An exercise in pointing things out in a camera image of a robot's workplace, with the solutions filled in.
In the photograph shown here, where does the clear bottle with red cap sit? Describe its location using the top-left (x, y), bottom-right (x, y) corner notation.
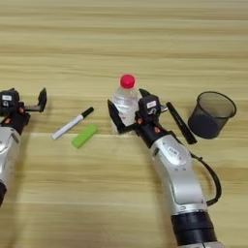
top-left (110, 74), bottom-right (143, 135)

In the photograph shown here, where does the black mesh cup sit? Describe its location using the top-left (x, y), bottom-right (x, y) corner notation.
top-left (187, 91), bottom-right (237, 140)

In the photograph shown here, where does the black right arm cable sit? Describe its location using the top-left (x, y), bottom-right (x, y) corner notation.
top-left (190, 151), bottom-right (223, 207)

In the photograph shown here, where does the labelled box on left gripper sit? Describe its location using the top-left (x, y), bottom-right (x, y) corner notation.
top-left (0, 89), bottom-right (21, 114)

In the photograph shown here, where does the green rectangular block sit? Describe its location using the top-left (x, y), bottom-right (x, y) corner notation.
top-left (71, 124), bottom-right (99, 150)

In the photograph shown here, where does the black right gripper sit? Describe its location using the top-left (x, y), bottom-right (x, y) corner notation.
top-left (107, 87), bottom-right (172, 149)

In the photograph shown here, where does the white marker with black cap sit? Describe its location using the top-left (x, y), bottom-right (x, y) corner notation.
top-left (51, 107), bottom-right (95, 141)

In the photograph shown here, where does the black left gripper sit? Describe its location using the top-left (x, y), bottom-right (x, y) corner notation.
top-left (0, 87), bottom-right (48, 135)

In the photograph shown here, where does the labelled box on right gripper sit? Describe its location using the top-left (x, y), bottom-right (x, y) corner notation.
top-left (138, 94), bottom-right (163, 123)

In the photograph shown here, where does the labelled box on gripper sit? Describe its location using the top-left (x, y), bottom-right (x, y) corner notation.
top-left (138, 94), bottom-right (163, 123)
top-left (0, 89), bottom-right (21, 114)

